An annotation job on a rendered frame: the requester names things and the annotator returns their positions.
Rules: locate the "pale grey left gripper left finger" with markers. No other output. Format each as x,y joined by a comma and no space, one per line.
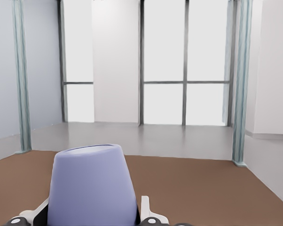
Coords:
29,215

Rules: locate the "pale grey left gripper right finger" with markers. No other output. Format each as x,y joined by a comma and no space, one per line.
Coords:
149,213

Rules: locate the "lavender upside-down cup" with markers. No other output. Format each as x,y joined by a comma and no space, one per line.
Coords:
92,186

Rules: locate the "grey window frame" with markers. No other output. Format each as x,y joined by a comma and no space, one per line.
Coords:
141,82

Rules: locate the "silver frame post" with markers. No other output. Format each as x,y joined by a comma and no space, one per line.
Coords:
241,82
21,77

